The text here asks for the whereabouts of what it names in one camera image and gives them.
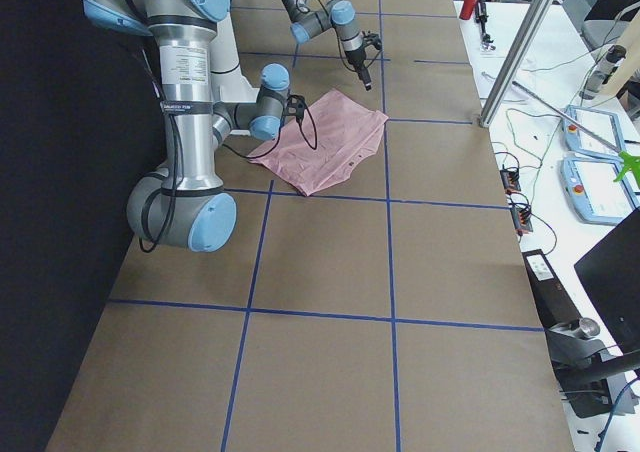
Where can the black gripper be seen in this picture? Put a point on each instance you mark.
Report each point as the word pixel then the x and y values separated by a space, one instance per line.
pixel 355 59

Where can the pink Snoopy t-shirt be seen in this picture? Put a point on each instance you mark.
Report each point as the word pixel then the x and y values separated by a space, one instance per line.
pixel 348 133

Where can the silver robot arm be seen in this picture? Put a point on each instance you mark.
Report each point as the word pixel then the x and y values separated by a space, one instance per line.
pixel 311 18
pixel 204 98

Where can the orange terminal block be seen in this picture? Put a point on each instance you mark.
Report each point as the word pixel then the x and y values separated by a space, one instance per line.
pixel 510 180

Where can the upper teach pendant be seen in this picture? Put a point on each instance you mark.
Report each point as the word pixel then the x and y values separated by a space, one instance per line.
pixel 604 124

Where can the teach pendant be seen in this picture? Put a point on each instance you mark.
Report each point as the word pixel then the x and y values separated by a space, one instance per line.
pixel 592 190
pixel 604 124

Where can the lower teach pendant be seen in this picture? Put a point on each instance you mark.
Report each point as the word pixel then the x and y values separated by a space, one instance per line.
pixel 592 190

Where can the green plastic clip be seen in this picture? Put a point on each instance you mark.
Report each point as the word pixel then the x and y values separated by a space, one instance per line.
pixel 630 163

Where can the black box with label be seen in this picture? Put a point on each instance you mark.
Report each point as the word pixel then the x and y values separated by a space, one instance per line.
pixel 553 303

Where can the black monitor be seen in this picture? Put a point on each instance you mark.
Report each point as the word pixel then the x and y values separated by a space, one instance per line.
pixel 609 274

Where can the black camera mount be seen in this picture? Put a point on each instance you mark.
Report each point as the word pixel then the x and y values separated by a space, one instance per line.
pixel 372 39
pixel 295 107

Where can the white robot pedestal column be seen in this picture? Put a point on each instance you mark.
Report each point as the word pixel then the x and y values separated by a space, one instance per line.
pixel 226 80

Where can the aluminium frame post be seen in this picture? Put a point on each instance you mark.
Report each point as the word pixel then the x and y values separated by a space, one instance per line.
pixel 533 18

